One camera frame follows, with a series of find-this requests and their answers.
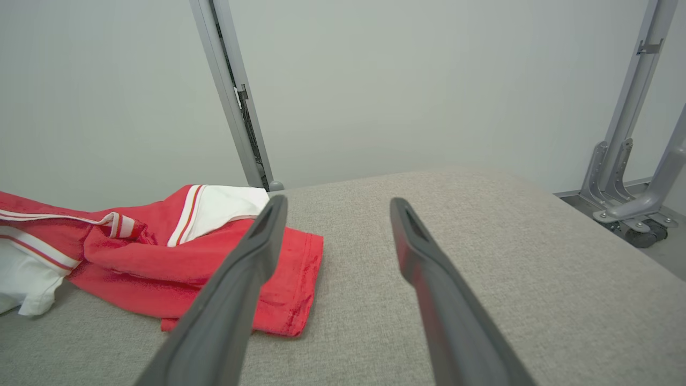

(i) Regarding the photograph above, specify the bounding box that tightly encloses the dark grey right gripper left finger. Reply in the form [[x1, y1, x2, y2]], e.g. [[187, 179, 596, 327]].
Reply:
[[134, 195, 288, 386]]

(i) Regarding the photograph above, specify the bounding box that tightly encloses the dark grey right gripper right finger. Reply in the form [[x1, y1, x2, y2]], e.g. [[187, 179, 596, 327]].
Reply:
[[390, 197, 536, 386]]

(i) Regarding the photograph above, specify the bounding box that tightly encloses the red and white sports jersey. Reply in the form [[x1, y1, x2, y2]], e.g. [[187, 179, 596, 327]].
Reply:
[[0, 184, 324, 337]]

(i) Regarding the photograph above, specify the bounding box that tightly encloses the black caster wheel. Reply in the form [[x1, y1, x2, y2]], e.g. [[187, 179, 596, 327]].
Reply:
[[624, 217, 669, 249]]

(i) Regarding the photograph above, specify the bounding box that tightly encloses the slanted grey metal leg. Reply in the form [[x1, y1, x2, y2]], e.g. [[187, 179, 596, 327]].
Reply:
[[592, 105, 686, 223]]

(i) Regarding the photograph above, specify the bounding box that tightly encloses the grey metal frame post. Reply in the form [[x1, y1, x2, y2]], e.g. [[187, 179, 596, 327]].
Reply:
[[189, 0, 275, 191]]

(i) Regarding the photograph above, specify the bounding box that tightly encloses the grey metal post with bracket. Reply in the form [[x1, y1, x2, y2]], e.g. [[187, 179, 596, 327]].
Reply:
[[580, 0, 678, 228]]

